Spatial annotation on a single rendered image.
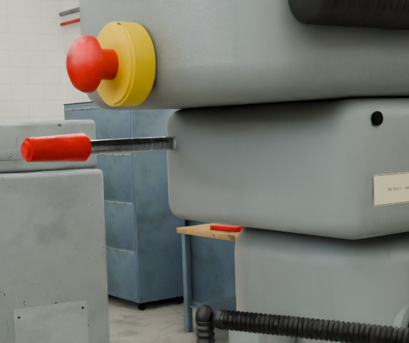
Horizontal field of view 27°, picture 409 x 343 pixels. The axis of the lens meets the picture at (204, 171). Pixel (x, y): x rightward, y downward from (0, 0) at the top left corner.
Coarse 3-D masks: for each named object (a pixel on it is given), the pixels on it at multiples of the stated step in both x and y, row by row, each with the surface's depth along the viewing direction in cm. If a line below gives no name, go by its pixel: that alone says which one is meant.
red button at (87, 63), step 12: (84, 36) 59; (72, 48) 59; (84, 48) 58; (96, 48) 58; (108, 48) 60; (72, 60) 59; (84, 60) 58; (96, 60) 58; (108, 60) 59; (72, 72) 59; (84, 72) 58; (96, 72) 58; (108, 72) 59; (72, 84) 60; (84, 84) 58; (96, 84) 58
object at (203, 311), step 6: (204, 306) 59; (198, 312) 59; (204, 312) 59; (210, 312) 59; (198, 318) 59; (204, 318) 59; (210, 318) 59; (198, 324) 59; (204, 324) 59; (210, 324) 59; (198, 330) 59; (204, 330) 59; (210, 330) 59; (198, 336) 59; (204, 336) 59; (210, 336) 59; (198, 342) 59; (204, 342) 59; (210, 342) 59
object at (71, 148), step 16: (32, 144) 67; (48, 144) 68; (64, 144) 68; (80, 144) 69; (96, 144) 71; (112, 144) 72; (128, 144) 72; (144, 144) 73; (160, 144) 74; (32, 160) 67; (48, 160) 68; (64, 160) 69; (80, 160) 70
